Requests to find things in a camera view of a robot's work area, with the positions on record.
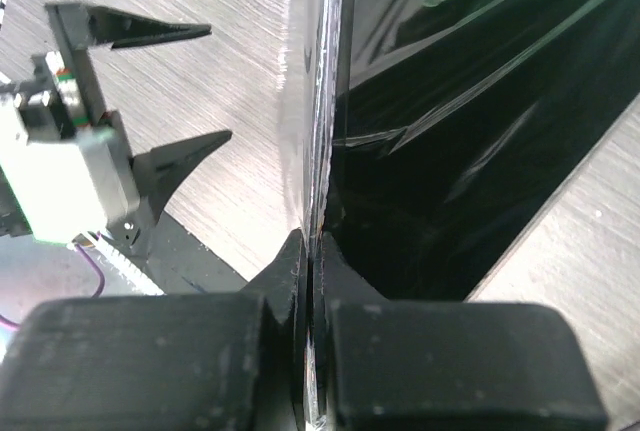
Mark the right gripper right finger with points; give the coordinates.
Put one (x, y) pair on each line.
(418, 365)

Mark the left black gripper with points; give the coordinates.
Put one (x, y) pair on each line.
(147, 180)

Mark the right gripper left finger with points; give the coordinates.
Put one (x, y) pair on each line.
(208, 361)

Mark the black notebook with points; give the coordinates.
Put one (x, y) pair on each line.
(424, 135)

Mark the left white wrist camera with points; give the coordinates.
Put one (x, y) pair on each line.
(57, 180)

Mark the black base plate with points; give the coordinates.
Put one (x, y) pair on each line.
(178, 262)

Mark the white cable duct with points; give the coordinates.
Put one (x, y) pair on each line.
(125, 267)

